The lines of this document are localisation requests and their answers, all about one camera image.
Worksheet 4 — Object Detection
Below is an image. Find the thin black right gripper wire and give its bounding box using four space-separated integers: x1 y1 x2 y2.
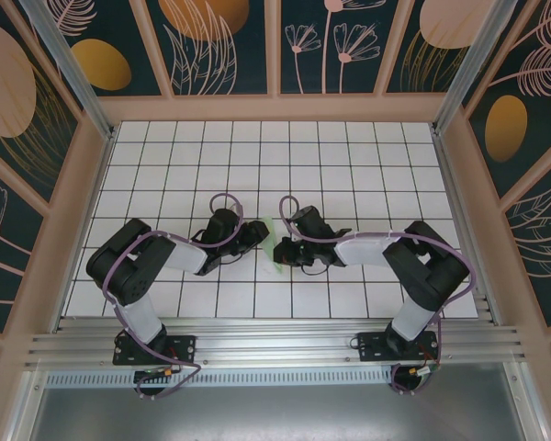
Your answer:
300 261 332 277

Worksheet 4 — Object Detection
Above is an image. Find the aluminium corner post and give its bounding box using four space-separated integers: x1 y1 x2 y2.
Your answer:
431 0 520 137
17 0 118 141

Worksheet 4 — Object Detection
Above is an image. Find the light green paper sheet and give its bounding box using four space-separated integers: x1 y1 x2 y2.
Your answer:
260 215 286 275

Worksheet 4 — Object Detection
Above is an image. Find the small circuit board with plug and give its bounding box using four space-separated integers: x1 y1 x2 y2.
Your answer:
135 366 185 381
408 362 443 379

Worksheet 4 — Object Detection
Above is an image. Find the aluminium rail frame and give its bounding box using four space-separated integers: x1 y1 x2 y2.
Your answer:
25 315 529 371

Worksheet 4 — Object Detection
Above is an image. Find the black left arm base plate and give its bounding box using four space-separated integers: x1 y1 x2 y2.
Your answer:
113 334 197 367

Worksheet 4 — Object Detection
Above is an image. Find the thin black gripper wire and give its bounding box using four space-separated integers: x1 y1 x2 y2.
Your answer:
300 261 332 277
219 247 252 266

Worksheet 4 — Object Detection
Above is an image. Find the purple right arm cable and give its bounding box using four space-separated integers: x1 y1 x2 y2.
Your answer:
278 195 478 396

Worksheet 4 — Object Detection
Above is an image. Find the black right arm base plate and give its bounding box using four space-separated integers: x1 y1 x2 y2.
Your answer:
356 331 441 363

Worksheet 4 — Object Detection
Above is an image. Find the slotted grey cable duct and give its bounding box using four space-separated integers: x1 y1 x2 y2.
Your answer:
45 370 396 387

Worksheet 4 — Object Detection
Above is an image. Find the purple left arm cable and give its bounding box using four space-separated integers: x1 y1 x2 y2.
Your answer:
103 192 244 400

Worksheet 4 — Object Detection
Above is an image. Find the white grid mat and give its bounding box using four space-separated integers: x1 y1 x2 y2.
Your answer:
62 119 481 321

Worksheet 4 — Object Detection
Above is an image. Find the thin black left gripper wire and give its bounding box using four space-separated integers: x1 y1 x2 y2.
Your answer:
219 247 252 266

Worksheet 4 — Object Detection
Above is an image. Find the grey metal plate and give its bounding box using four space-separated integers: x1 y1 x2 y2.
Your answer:
8 369 547 441

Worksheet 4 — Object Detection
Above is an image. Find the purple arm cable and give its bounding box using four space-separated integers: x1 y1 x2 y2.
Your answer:
103 192 244 400
278 195 478 396

